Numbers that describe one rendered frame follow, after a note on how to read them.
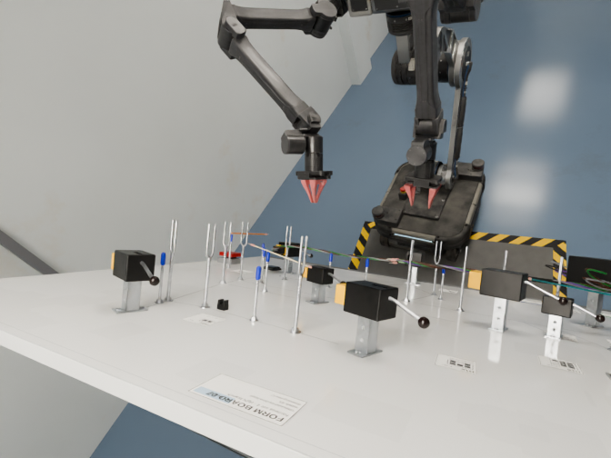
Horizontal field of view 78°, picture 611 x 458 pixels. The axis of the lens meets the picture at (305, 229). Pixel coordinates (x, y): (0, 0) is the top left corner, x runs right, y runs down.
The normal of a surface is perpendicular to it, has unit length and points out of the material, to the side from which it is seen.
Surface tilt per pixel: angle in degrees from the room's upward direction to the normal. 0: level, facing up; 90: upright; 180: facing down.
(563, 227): 0
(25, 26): 90
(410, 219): 0
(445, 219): 0
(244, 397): 51
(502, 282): 40
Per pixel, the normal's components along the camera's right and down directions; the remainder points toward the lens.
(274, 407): 0.10, -0.99
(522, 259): -0.29, -0.64
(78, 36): 0.84, 0.19
